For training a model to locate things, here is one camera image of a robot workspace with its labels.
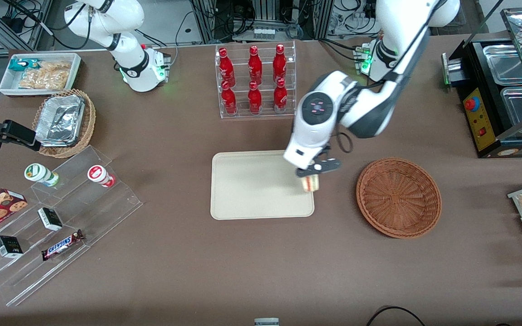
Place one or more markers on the teal snack packet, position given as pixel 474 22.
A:
pixel 18 64

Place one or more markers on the clear acrylic bottle rack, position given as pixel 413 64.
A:
pixel 265 114

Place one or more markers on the green lid yogurt bottle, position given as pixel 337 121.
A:
pixel 39 173

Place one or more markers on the light oval wicker basket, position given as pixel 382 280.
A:
pixel 64 152

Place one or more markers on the brown round wicker basket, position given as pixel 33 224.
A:
pixel 397 199

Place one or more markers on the beige rectangular tray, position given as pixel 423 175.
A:
pixel 243 190

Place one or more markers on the aluminium foil tray stack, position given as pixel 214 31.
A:
pixel 59 120

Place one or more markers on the small grey box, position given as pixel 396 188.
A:
pixel 266 322

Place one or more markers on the triangular sandwich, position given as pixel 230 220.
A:
pixel 311 184

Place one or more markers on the small black carton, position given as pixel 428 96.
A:
pixel 9 246
pixel 50 218

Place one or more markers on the clear bag of crackers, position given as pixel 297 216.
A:
pixel 57 66
pixel 43 80

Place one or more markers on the red lid yogurt bottle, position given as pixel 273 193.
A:
pixel 98 174

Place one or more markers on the clear acrylic stepped display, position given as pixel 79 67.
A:
pixel 107 213

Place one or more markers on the white plastic bin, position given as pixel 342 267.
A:
pixel 5 87

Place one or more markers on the brown Snickers bar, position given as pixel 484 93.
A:
pixel 61 245

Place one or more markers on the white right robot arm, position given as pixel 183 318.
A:
pixel 107 18

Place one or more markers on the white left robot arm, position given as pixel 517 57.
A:
pixel 315 131

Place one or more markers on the aluminium frame rack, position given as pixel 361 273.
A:
pixel 265 13

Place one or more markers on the black food warmer appliance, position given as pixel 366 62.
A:
pixel 483 131

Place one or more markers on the red cola bottle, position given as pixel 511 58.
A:
pixel 226 68
pixel 279 65
pixel 254 100
pixel 229 102
pixel 255 65
pixel 280 98

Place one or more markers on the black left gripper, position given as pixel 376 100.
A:
pixel 325 149

